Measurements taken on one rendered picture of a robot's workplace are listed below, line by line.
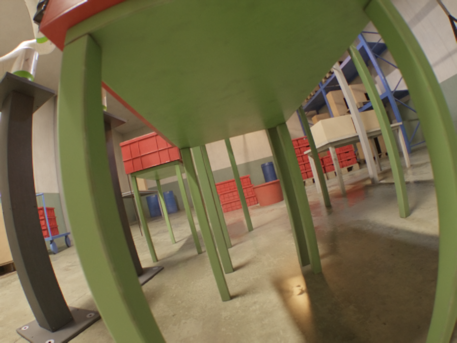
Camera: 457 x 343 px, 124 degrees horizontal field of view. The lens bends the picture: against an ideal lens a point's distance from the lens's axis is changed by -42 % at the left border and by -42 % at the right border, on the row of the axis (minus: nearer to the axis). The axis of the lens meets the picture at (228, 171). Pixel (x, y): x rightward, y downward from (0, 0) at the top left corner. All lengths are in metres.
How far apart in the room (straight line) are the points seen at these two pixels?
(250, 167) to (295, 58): 9.05
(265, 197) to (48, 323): 2.72
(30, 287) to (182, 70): 0.80
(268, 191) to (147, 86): 2.69
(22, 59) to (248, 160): 8.99
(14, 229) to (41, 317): 0.32
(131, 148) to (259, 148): 8.34
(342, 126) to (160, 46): 2.23
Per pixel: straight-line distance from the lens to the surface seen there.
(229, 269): 0.95
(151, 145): 1.42
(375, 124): 2.68
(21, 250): 0.83
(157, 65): 0.26
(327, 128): 2.27
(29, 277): 0.84
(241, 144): 9.46
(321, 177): 1.79
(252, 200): 3.46
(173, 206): 8.64
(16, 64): 1.09
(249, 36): 0.26
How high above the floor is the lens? 0.36
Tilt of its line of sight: 5 degrees up
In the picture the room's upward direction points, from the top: 15 degrees counter-clockwise
